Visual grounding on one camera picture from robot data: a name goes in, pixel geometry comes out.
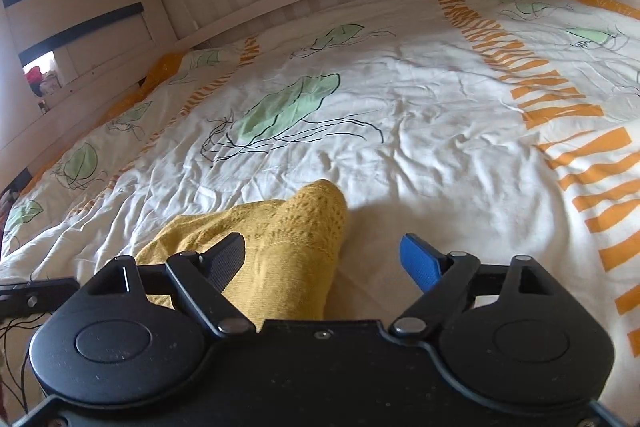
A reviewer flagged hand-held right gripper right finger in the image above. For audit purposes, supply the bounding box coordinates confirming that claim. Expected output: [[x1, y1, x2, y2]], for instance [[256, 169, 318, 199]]
[[389, 233, 568, 341]]

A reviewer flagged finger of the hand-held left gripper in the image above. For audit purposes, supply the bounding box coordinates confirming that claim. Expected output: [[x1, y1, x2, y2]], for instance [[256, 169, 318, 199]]
[[0, 278, 80, 309]]

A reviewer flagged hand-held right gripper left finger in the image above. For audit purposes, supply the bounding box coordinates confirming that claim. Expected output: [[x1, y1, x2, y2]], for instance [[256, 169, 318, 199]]
[[80, 232, 256, 339]]

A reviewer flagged mustard yellow garment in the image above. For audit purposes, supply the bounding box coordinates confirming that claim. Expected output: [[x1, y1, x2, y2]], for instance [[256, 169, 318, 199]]
[[135, 179, 349, 324]]

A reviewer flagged pile of colourful clothes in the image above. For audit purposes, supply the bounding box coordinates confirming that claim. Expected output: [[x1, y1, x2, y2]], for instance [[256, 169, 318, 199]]
[[22, 64, 65, 100]]

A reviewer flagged white leaf-print bedspread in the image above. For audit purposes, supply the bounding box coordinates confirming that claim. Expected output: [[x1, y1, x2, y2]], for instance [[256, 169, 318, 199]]
[[0, 0, 640, 348]]

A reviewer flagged thin black cable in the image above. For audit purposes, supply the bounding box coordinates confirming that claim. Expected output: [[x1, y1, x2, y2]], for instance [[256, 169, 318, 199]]
[[0, 309, 46, 413]]

